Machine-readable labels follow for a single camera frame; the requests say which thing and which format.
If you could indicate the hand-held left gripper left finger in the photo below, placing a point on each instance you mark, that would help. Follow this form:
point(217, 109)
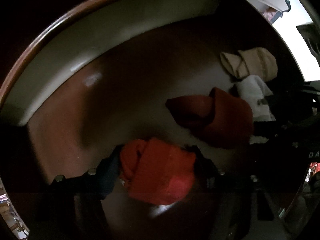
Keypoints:
point(110, 177)

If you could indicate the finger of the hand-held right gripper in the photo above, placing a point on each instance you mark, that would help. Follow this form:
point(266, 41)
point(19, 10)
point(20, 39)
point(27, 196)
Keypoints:
point(282, 107)
point(275, 131)

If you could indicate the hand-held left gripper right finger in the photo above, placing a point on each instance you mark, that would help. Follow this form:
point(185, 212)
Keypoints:
point(201, 166)

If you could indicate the white underwear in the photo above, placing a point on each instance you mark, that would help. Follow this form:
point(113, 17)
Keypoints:
point(252, 92)

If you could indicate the red underwear grey striped waistband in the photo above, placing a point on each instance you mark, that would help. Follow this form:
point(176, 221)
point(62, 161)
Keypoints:
point(162, 172)

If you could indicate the dark red underwear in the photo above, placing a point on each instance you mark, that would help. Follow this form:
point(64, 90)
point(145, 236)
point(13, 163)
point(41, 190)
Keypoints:
point(232, 120)

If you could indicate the beige underwear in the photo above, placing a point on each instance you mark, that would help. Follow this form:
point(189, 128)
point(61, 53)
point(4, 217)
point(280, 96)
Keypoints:
point(262, 62)

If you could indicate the dark wooden desk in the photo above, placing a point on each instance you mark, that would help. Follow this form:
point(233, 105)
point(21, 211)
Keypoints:
point(150, 80)

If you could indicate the pink patterned cloth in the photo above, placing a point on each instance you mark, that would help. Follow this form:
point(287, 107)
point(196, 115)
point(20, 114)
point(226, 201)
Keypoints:
point(271, 13)

